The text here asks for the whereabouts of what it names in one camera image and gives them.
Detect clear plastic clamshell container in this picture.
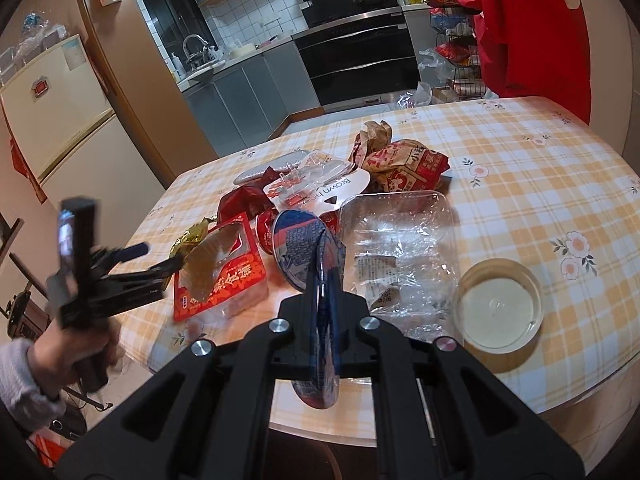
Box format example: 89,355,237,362
338,191,459,342

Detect dark red foil wrapper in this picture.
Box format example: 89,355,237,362
217,168,280,223

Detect chrome sink faucet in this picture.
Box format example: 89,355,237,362
182,34,212,70

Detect cream refrigerator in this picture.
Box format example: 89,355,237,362
1,35,164,219

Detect grey sleeve left forearm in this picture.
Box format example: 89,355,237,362
1,338,66,432

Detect blue red round lid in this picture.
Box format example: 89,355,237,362
272,209,345,410

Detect gold foil wrapper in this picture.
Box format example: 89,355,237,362
169,218,209,258

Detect grey flat pouch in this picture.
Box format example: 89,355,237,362
233,150,309,185

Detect yellow plaid tablecloth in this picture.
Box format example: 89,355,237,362
110,95,640,449

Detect grey kitchen cabinets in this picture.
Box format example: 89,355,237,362
181,40,320,157

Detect left hand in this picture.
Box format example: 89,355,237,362
27,318,124,399

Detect black built-in oven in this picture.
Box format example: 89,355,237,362
294,0,420,107

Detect round white plastic lid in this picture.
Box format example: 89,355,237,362
454,258,544,356

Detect red window snack box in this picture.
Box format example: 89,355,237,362
174,212,269,324

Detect red hanging apron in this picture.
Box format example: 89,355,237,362
458,0,591,122

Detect wire storage rack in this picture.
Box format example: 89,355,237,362
424,6,486,99

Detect crumpled red paper bag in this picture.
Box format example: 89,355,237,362
348,120,450,193

